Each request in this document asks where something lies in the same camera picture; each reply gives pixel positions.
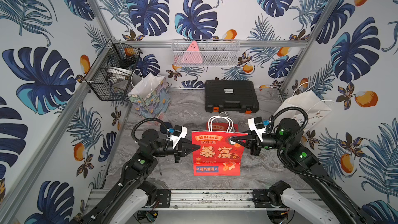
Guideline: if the white mesh wall shelf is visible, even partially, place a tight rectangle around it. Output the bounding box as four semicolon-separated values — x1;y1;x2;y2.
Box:
171;40;240;67

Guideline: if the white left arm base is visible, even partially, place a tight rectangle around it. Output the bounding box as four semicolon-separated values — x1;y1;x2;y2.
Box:
108;181;157;224

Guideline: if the black tool case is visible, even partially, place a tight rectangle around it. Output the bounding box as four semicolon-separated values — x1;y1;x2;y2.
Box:
205;80;260;114

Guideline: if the red paper bag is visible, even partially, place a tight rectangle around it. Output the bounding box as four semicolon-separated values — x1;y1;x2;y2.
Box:
192;129;247;176
207;112;238;132

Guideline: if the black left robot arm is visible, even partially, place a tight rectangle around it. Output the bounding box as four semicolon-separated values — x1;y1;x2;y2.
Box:
70;118;201;224

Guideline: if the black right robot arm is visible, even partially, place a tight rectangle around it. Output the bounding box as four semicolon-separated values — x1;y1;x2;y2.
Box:
230;106;376;224

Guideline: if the white happy paper bag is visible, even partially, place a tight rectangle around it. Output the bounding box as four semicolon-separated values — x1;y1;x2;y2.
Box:
275;82;335;132

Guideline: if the black wire basket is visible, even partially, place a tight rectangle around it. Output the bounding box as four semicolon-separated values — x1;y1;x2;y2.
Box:
84;40;143;101

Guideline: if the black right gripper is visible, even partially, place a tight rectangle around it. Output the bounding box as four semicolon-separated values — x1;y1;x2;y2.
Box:
231;126;289;157

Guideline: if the floral paper bag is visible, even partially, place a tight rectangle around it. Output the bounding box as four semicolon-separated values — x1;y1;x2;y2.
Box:
127;69;171;119

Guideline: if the aluminium linear rail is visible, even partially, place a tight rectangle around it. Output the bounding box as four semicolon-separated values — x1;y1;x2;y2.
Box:
86;188;280;211

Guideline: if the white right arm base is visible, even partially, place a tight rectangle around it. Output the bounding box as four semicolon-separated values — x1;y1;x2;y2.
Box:
268;180;340;224

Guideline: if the pink triangle item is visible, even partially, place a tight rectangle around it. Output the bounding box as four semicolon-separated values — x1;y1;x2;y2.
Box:
180;40;204;65

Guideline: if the dark blue round disc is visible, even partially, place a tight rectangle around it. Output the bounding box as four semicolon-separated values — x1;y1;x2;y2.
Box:
160;122;173;134

